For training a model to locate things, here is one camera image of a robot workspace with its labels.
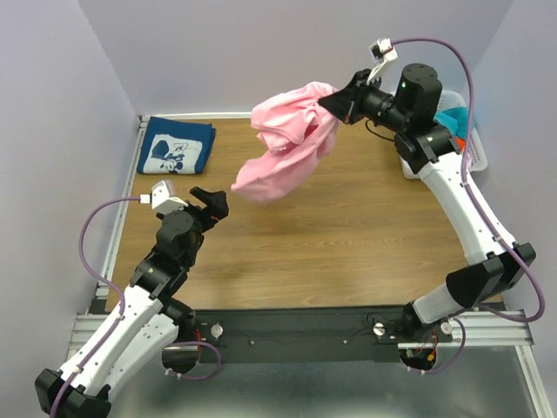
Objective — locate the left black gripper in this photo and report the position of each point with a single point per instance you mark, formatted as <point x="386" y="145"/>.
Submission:
<point x="202" y="212"/>

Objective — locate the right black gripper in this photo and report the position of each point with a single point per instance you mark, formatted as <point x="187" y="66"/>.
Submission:
<point x="354" y="97"/>

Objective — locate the pink t-shirt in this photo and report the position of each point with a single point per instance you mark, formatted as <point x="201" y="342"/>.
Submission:
<point x="297" y="133"/>

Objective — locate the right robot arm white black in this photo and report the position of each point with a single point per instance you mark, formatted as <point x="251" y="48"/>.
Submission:
<point x="495" y="260"/>

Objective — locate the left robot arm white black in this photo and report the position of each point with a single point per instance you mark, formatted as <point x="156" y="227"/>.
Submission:
<point x="147" y="319"/>

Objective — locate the folded blue printed t-shirt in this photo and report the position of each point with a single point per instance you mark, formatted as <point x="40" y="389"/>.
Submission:
<point x="172" y="147"/>

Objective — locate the teal t-shirt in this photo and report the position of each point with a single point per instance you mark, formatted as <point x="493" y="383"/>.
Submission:
<point x="455" y="120"/>

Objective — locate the orange t-shirt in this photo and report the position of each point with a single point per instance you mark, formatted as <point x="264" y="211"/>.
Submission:
<point x="461" y="143"/>

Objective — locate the white plastic basket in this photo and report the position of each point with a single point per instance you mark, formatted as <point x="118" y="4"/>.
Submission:
<point x="477" y="158"/>

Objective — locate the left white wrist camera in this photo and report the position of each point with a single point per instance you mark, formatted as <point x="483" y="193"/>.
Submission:
<point x="163" y="198"/>

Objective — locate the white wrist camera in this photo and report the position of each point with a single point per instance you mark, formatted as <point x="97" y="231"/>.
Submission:
<point x="385" y="55"/>
<point x="163" y="198"/>

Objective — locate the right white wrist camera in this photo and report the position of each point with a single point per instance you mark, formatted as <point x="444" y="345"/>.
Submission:
<point x="385" y="55"/>

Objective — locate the aluminium frame rail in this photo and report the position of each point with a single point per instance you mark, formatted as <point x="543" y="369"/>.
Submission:
<point x="102" y="225"/>

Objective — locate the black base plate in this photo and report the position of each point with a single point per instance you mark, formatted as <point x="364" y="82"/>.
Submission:
<point x="292" y="335"/>

